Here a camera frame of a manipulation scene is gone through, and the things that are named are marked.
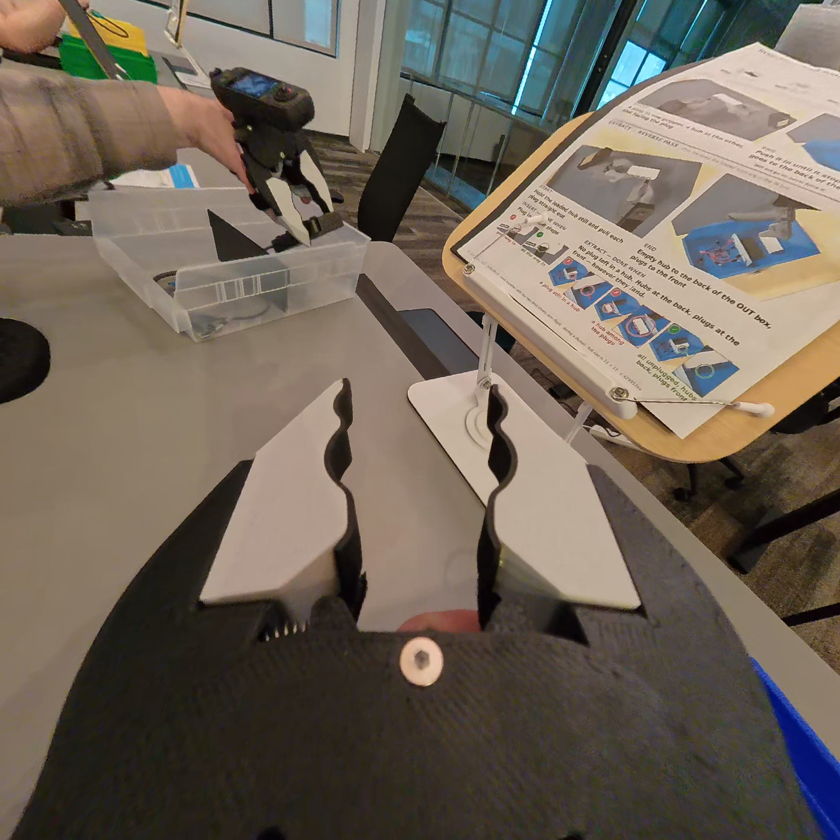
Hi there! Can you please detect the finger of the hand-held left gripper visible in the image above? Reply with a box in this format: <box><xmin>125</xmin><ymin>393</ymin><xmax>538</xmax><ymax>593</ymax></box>
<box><xmin>298</xmin><ymin>150</ymin><xmax>336</xmax><ymax>217</ymax></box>
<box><xmin>264</xmin><ymin>176</ymin><xmax>314</xmax><ymax>248</ymax></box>

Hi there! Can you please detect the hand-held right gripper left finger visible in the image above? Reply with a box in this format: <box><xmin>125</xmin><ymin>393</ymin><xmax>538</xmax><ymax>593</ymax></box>
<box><xmin>199</xmin><ymin>377</ymin><xmax>368</xmax><ymax>623</ymax></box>

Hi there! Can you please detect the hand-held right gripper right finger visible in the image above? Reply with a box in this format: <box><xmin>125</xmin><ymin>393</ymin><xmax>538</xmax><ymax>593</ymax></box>
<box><xmin>476</xmin><ymin>384</ymin><xmax>644</xmax><ymax>631</ymax></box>

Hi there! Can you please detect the clear acrylic box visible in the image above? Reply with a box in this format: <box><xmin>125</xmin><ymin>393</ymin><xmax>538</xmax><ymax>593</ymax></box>
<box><xmin>88</xmin><ymin>185</ymin><xmax>370</xmax><ymax>342</ymax></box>

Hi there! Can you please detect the blue plastic bin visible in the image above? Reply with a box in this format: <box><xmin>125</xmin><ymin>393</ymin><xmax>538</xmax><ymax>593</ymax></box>
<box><xmin>750</xmin><ymin>656</ymin><xmax>840</xmax><ymax>840</ymax></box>

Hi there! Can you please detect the person's left forearm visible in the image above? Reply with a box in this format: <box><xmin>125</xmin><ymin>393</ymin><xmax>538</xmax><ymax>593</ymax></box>
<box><xmin>0</xmin><ymin>66</ymin><xmax>186</xmax><ymax>206</ymax></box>

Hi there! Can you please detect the person's left hand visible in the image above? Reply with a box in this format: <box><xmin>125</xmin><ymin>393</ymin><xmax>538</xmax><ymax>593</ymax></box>
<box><xmin>157</xmin><ymin>85</ymin><xmax>256</xmax><ymax>196</ymax></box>

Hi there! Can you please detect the black office chair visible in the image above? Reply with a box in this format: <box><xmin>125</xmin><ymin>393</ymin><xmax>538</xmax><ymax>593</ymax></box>
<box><xmin>357</xmin><ymin>93</ymin><xmax>448</xmax><ymax>244</ymax></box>
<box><xmin>672</xmin><ymin>381</ymin><xmax>840</xmax><ymax>503</ymax></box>

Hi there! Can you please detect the blue white leaflet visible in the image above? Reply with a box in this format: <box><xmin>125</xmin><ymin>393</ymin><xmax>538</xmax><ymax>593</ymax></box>
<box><xmin>108</xmin><ymin>164</ymin><xmax>201</xmax><ymax>191</ymax></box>

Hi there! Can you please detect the white book stand wooden board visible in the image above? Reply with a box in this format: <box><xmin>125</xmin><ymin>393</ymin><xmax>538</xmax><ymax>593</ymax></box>
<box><xmin>407</xmin><ymin>108</ymin><xmax>840</xmax><ymax>521</ymax></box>

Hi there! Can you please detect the tan board on stand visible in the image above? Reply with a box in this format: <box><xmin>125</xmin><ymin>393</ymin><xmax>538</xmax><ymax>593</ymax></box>
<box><xmin>59</xmin><ymin>0</ymin><xmax>127</xmax><ymax>81</ymax></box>

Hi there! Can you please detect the green parts bin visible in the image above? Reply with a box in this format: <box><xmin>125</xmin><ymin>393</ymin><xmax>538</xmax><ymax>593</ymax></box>
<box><xmin>59</xmin><ymin>23</ymin><xmax>158</xmax><ymax>84</ymax></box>

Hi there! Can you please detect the printed instruction sheet pad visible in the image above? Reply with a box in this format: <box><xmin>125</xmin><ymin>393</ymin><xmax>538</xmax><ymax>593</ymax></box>
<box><xmin>456</xmin><ymin>42</ymin><xmax>840</xmax><ymax>439</ymax></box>

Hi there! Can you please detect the coiled black cable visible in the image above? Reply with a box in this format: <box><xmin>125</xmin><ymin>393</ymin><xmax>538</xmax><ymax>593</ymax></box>
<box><xmin>154</xmin><ymin>268</ymin><xmax>263</xmax><ymax>337</ymax></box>

